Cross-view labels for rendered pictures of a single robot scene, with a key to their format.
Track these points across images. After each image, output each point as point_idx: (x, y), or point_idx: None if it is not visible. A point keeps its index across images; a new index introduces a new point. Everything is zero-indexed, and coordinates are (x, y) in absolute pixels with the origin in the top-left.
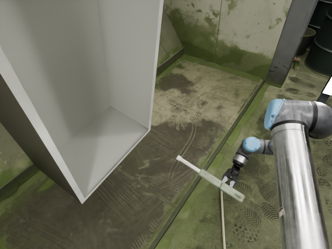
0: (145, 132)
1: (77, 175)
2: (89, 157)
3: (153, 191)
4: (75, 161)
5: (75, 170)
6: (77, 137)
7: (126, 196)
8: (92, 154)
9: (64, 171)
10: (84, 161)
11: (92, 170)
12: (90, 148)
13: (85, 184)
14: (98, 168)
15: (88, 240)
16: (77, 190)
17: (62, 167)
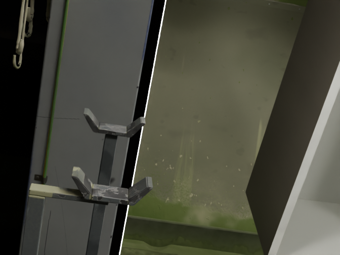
0: None
1: (286, 235)
2: (316, 232)
3: None
4: (294, 222)
5: (287, 228)
6: (320, 204)
7: None
8: (324, 234)
9: (307, 158)
10: (306, 230)
11: (308, 246)
12: (327, 227)
13: (288, 249)
14: (319, 251)
15: None
16: (285, 220)
17: (311, 147)
